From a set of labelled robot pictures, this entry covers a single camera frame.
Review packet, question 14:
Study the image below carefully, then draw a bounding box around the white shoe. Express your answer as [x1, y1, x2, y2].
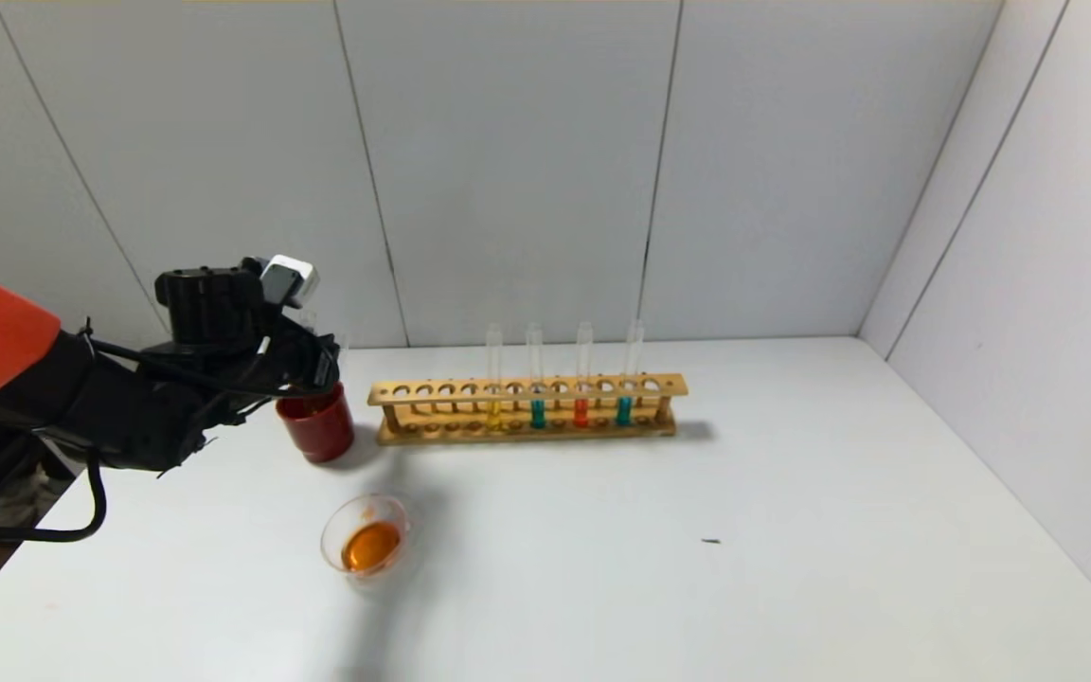
[0, 472, 65, 529]

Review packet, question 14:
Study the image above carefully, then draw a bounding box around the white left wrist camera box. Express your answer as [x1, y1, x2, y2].
[259, 254, 320, 310]

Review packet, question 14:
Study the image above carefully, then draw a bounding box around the dark red cup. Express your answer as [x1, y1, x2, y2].
[276, 381, 357, 464]

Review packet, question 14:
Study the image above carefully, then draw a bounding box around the clear glass beaker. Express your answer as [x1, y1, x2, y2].
[321, 493, 414, 590]

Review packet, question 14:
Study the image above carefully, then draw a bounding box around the test tube with red pigment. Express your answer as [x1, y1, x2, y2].
[572, 322, 593, 429]

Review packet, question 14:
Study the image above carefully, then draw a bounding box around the test tube with yellow pigment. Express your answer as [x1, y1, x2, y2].
[483, 323, 505, 432]

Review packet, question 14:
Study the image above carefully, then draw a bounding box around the test tube with teal pigment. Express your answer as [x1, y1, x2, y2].
[614, 320, 646, 427]
[526, 323, 547, 430]

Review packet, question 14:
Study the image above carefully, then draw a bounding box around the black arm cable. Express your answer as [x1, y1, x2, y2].
[0, 455, 110, 547]

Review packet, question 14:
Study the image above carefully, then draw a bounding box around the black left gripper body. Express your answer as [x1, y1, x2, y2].
[270, 316, 342, 393]

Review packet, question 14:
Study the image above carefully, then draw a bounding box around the wooden test tube rack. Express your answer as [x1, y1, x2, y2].
[367, 373, 689, 446]

